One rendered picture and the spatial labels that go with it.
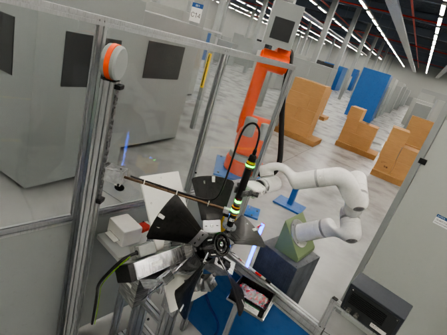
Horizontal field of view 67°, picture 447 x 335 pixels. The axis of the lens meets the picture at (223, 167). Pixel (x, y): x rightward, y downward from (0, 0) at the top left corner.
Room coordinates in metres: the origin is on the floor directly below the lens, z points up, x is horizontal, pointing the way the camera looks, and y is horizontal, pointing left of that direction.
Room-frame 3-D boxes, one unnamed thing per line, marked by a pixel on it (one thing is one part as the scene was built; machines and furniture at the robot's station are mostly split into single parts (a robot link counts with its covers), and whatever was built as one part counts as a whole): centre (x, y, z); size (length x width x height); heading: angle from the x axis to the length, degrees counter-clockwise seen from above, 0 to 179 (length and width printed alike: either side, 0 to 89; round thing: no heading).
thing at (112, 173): (1.51, 0.51, 1.35); 0.10 x 0.07 x 0.08; 89
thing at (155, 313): (1.52, 0.14, 0.56); 0.19 x 0.04 x 0.04; 54
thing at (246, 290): (1.55, -0.37, 0.84); 0.19 x 0.14 x 0.04; 68
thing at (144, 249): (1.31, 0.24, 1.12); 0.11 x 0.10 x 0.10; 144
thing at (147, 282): (1.26, 0.14, 1.03); 0.15 x 0.10 x 0.14; 54
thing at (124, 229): (1.69, 0.46, 0.91); 0.17 x 0.16 x 0.11; 54
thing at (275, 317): (1.73, -0.41, 0.45); 0.82 x 0.01 x 0.66; 54
